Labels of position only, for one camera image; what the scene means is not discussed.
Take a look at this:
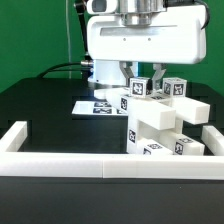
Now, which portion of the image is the white U-shaped boundary frame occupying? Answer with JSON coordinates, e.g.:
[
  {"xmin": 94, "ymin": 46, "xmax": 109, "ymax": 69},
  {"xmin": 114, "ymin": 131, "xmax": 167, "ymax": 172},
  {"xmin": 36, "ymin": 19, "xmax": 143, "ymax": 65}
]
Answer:
[{"xmin": 0, "ymin": 121, "xmax": 224, "ymax": 180}]

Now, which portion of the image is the white marker base sheet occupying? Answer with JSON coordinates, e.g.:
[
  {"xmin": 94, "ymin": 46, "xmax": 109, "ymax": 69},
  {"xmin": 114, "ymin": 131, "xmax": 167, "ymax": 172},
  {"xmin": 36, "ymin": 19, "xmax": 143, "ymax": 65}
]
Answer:
[{"xmin": 72, "ymin": 101, "xmax": 126, "ymax": 116}]

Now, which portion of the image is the white chair back frame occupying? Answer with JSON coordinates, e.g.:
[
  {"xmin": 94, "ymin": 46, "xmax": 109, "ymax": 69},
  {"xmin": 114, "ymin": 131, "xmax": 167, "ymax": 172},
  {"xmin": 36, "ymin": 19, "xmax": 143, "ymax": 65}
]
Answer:
[{"xmin": 94, "ymin": 87, "xmax": 210, "ymax": 130}]

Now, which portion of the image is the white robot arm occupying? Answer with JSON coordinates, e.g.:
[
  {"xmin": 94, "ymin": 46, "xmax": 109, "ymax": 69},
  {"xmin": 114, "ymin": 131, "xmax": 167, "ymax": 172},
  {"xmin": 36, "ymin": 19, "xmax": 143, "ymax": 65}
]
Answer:
[{"xmin": 74, "ymin": 0, "xmax": 210, "ymax": 86}]

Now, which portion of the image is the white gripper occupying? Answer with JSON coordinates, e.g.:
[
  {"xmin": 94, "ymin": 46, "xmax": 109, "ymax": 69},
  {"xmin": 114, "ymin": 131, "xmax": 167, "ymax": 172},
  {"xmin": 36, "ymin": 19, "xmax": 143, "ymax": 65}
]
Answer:
[{"xmin": 87, "ymin": 5, "xmax": 206, "ymax": 90}]

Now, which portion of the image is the white chair seat part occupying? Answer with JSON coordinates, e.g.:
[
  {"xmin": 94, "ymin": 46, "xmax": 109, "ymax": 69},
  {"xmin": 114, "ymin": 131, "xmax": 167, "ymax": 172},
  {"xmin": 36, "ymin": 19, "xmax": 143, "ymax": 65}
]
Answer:
[{"xmin": 126, "ymin": 114, "xmax": 185, "ymax": 155}]

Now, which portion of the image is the black cable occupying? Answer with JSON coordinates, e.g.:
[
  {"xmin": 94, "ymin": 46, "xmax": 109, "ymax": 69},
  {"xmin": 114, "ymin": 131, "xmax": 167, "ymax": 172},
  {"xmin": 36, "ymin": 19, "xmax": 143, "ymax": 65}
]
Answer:
[{"xmin": 35, "ymin": 61, "xmax": 96, "ymax": 80}]

